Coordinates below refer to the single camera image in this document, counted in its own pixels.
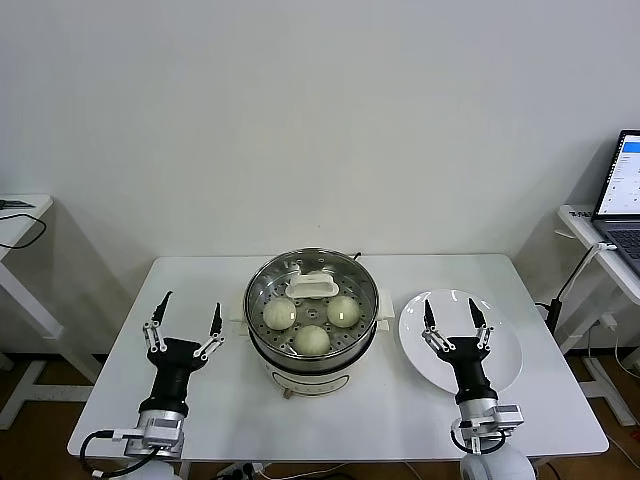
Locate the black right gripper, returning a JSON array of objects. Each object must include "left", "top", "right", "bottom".
[{"left": 422, "top": 298, "right": 500, "bottom": 402}]

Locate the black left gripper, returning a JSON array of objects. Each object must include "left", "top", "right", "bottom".
[{"left": 138, "top": 291, "right": 226, "bottom": 414}]

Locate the white steamed baozi bun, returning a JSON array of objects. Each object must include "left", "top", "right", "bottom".
[
  {"left": 326, "top": 295, "right": 362, "bottom": 328},
  {"left": 293, "top": 324, "right": 331, "bottom": 357},
  {"left": 262, "top": 298, "right": 297, "bottom": 331}
]

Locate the round glass pot lid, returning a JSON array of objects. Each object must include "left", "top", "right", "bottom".
[{"left": 244, "top": 247, "right": 380, "bottom": 361}]

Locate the perforated steel steamer basket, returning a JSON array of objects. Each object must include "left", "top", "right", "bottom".
[{"left": 243, "top": 248, "right": 380, "bottom": 374}]

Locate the white round plate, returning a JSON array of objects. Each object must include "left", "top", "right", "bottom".
[{"left": 398, "top": 288, "right": 525, "bottom": 399}]

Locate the black power adapter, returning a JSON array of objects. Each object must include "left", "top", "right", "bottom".
[{"left": 535, "top": 297, "right": 564, "bottom": 334}]

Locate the white electric cooker base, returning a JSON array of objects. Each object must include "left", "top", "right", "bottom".
[{"left": 229, "top": 292, "right": 394, "bottom": 401}]

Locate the white power strip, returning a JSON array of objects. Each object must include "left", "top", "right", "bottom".
[{"left": 217, "top": 460, "right": 269, "bottom": 479}]

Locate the white side table with laptop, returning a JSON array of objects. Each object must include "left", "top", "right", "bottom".
[{"left": 557, "top": 203, "right": 640, "bottom": 426}]

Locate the grey open laptop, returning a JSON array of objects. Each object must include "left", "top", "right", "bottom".
[{"left": 591, "top": 129, "right": 640, "bottom": 279}]

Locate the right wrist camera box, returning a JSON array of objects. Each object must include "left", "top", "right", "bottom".
[{"left": 492, "top": 403, "right": 525, "bottom": 429}]

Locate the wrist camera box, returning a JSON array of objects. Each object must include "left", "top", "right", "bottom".
[
  {"left": 492, "top": 403, "right": 525, "bottom": 429},
  {"left": 142, "top": 417, "right": 184, "bottom": 451}
]

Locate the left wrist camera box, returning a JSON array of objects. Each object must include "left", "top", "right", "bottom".
[{"left": 142, "top": 417, "right": 184, "bottom": 451}]

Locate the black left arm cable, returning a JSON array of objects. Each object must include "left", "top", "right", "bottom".
[{"left": 79, "top": 428, "right": 174, "bottom": 476}]

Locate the laptop charging cable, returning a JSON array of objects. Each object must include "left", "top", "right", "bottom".
[{"left": 555, "top": 241, "right": 617, "bottom": 301}]

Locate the thin black looped cable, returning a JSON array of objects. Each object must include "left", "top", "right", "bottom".
[{"left": 0, "top": 213, "right": 49, "bottom": 249}]

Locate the white side table with cable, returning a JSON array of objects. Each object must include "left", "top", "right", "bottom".
[{"left": 0, "top": 193, "right": 104, "bottom": 431}]

